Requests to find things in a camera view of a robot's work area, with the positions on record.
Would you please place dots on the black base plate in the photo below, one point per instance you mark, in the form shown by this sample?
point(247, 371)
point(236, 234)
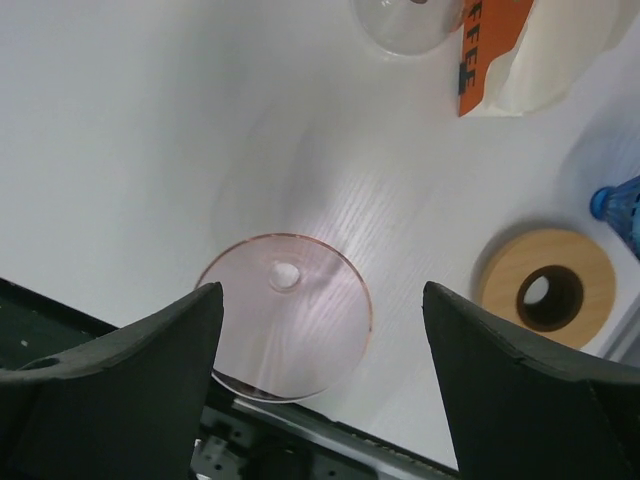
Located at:
point(34, 326)

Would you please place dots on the clear glass dripper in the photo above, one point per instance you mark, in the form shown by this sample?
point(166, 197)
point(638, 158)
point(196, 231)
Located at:
point(408, 27)

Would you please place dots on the white coffee filter pack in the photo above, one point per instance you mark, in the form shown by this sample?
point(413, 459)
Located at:
point(518, 57)

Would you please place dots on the aluminium frame rail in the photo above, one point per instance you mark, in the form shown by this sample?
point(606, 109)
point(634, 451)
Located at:
point(243, 439)

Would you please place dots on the pink glass dripper cone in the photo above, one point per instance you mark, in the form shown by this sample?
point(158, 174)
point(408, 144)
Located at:
point(298, 317)

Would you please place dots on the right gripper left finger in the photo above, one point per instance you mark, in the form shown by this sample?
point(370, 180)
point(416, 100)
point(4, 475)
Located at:
point(126, 405)

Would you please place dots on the blue glass dripper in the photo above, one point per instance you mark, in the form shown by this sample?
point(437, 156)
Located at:
point(618, 207)

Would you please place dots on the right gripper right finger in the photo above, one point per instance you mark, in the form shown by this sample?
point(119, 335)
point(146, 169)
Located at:
point(520, 406)

